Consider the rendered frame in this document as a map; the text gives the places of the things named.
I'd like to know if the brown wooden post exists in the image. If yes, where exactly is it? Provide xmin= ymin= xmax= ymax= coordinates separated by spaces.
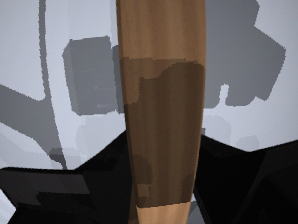
xmin=128 ymin=188 xmax=140 ymax=224

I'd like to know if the wooden side rail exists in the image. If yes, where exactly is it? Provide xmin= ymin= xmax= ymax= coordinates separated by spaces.
xmin=116 ymin=0 xmax=206 ymax=224

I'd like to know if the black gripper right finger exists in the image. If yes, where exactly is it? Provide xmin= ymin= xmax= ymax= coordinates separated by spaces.
xmin=193 ymin=135 xmax=298 ymax=224

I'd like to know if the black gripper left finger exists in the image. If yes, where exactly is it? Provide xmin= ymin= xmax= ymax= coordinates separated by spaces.
xmin=0 ymin=131 xmax=133 ymax=224

